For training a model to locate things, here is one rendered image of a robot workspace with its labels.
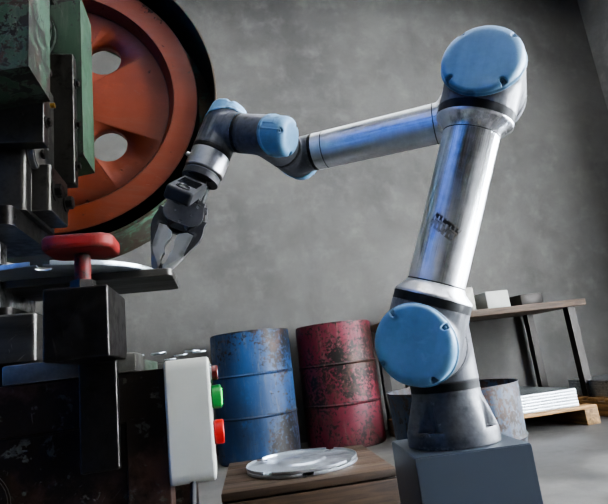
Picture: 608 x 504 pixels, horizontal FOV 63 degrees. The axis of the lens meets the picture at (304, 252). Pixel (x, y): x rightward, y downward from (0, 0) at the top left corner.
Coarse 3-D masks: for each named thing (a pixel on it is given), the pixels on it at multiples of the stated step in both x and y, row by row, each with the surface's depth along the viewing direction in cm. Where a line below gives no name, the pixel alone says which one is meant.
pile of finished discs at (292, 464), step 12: (276, 456) 141; (288, 456) 139; (300, 456) 134; (312, 456) 132; (324, 456) 130; (336, 456) 131; (348, 456) 129; (252, 468) 128; (264, 468) 126; (276, 468) 125; (288, 468) 123; (300, 468) 121; (312, 468) 117; (324, 468) 117; (336, 468) 119
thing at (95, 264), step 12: (12, 264) 69; (24, 264) 69; (48, 264) 69; (60, 264) 70; (72, 264) 70; (96, 264) 72; (108, 264) 73; (120, 264) 75; (132, 264) 77; (0, 276) 72; (12, 276) 73; (24, 276) 74; (36, 276) 75; (48, 276) 76
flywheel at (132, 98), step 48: (96, 0) 132; (96, 48) 135; (144, 48) 135; (96, 96) 130; (144, 96) 132; (192, 96) 130; (144, 144) 129; (192, 144) 131; (96, 192) 124; (144, 192) 122
